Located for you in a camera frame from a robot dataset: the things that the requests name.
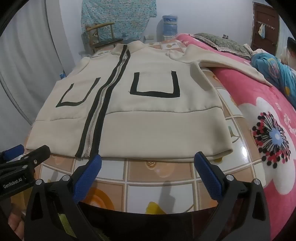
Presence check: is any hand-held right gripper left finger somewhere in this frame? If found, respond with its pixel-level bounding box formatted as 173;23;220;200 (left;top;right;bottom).
24;154;102;241

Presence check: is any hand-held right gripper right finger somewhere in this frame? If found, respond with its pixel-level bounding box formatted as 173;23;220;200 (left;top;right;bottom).
194;152;271;241

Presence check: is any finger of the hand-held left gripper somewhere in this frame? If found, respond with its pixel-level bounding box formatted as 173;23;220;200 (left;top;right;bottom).
0;145;51;172
0;144;25;161

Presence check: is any cream zip jacket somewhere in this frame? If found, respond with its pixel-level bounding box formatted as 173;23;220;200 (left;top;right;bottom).
24;40;273;163

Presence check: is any person's left hand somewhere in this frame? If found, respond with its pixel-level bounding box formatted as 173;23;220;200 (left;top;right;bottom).
7;207;26;235

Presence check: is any checkered floral tablecloth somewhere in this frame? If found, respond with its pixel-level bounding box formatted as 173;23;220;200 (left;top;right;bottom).
23;38;266;214

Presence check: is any pink floral blanket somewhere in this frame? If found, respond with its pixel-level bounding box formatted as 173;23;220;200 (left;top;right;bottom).
173;32;296;241

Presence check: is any white curtain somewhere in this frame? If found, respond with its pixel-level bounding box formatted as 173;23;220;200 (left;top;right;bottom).
0;0;77;130

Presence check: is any blue patterned cloth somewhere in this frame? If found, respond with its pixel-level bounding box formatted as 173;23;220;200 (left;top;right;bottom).
251;52;296;112

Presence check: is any wooden chair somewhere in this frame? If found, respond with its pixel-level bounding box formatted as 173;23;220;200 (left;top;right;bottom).
84;22;123;55

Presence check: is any patchwork cloth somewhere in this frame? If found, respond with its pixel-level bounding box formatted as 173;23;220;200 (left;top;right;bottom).
85;24;100;49

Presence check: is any grey lace-edged blanket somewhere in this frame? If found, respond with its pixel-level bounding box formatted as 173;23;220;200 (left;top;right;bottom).
193;33;253;61

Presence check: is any blue floral hanging cloth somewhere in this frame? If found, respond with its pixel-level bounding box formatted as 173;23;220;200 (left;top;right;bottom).
81;0;158;44

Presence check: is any brown wooden door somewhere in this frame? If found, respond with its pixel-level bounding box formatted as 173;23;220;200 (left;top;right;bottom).
251;2;281;56

